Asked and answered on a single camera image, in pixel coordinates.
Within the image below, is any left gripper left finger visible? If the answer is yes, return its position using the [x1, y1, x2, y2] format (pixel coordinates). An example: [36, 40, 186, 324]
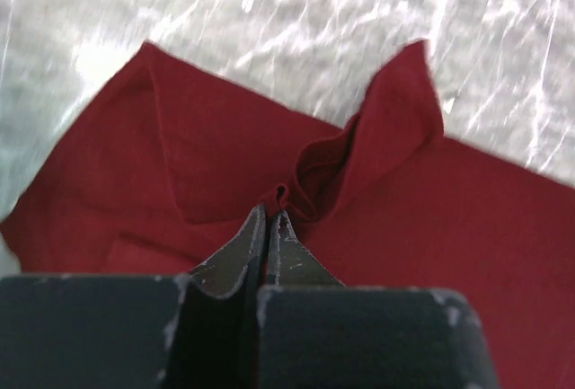
[190, 205, 267, 297]

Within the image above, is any dark red t shirt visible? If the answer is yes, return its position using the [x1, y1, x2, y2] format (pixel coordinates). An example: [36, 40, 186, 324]
[1, 42, 574, 388]

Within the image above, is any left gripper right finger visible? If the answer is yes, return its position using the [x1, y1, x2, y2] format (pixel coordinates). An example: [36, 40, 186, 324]
[266, 210, 343, 287]

